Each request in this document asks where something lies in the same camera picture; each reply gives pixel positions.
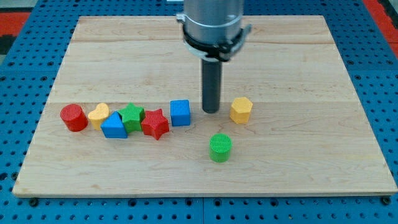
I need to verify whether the wooden board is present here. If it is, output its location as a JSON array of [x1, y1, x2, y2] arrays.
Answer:
[[12, 16, 397, 198]]

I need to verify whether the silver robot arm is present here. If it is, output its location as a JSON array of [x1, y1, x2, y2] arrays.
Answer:
[[176, 0, 252, 114]]

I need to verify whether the yellow hexagon block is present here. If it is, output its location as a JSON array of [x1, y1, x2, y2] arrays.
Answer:
[[229, 97, 253, 124]]

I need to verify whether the blue cube block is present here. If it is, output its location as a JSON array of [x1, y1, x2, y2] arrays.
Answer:
[[170, 100, 191, 126]]

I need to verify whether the red cylinder block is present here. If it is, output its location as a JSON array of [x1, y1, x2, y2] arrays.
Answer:
[[60, 104, 88, 132]]

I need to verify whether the blue triangle block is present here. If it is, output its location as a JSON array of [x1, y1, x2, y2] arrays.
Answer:
[[100, 111, 127, 139]]

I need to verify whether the red star block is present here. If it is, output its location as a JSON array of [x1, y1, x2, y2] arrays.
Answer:
[[141, 109, 169, 140]]

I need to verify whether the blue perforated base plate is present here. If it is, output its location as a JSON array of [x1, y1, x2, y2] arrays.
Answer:
[[1, 0, 397, 223]]

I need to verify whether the green star block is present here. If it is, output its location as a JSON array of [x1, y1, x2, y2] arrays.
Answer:
[[118, 103, 145, 134]]

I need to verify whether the green cylinder block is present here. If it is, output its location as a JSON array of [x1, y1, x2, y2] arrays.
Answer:
[[209, 133, 233, 163]]

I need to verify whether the yellow bean-shaped block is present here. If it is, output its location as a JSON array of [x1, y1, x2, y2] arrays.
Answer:
[[88, 103, 110, 131]]

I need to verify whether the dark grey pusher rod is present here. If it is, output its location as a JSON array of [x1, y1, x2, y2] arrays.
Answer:
[[201, 60, 222, 113]]

